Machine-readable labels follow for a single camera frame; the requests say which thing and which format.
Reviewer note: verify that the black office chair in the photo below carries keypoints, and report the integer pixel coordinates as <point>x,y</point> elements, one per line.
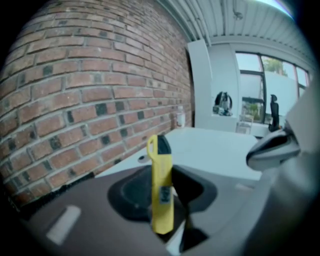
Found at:
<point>274,110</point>

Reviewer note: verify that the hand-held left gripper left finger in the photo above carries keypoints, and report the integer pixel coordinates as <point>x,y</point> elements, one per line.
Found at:
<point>87,205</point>

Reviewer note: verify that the black headset gear pile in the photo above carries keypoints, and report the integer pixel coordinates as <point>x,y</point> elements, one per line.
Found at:
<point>223,102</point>

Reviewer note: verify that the white desk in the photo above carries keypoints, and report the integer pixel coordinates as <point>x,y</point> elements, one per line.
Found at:
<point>212,150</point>

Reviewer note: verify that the white bottle with yellow label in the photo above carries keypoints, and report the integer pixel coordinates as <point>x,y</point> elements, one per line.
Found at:
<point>180,118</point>

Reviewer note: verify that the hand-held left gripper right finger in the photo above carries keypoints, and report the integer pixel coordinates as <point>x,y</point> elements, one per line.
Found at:
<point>200,195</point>

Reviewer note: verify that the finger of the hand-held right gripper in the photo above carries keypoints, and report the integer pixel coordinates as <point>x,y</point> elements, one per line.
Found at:
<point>270,155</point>

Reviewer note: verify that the wooden rack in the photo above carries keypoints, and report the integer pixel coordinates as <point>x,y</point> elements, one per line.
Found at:
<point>243,125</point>

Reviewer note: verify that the window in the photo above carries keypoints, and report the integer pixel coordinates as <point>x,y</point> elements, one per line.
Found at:
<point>277,75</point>

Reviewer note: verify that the ceiling sprinkler pipe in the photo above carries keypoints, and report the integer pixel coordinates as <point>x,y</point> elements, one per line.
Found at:
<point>237,12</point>

